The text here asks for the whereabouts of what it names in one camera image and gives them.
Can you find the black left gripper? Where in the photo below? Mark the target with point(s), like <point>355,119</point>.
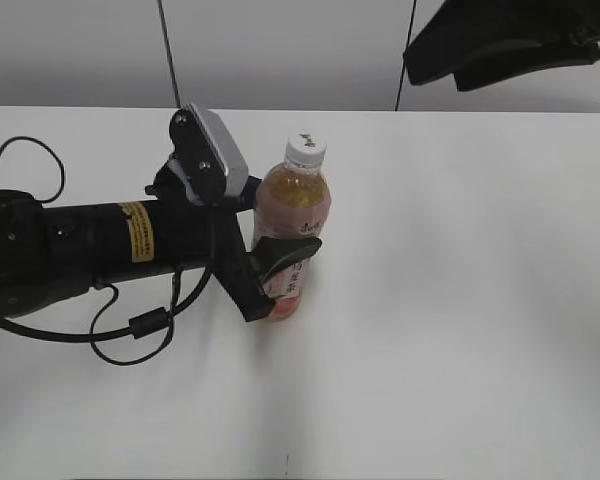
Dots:
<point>210,237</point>

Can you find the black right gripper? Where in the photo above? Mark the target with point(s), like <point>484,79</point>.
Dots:
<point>481,43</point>

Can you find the pink peach tea bottle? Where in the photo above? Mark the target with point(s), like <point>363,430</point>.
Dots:
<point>292,202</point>

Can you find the white bottle cap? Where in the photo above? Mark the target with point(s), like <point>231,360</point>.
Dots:
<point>305,150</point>

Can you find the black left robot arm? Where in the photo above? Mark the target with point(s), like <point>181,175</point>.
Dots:
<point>51,254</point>

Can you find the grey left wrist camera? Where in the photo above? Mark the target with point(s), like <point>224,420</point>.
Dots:
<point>206,160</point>

